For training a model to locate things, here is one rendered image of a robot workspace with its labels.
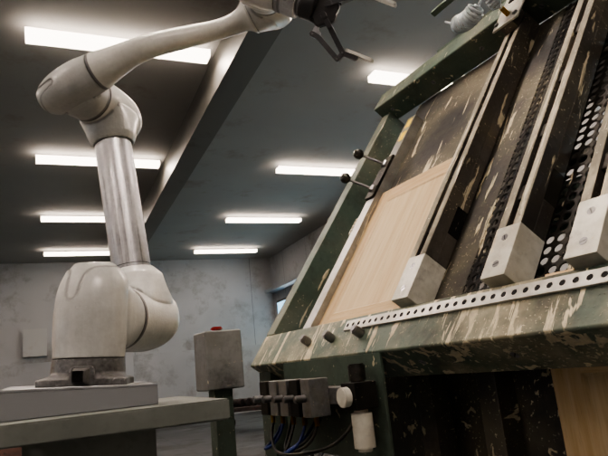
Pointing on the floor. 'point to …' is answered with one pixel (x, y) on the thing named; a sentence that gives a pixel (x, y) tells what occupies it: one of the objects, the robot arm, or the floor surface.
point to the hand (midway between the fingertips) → (380, 32)
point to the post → (220, 438)
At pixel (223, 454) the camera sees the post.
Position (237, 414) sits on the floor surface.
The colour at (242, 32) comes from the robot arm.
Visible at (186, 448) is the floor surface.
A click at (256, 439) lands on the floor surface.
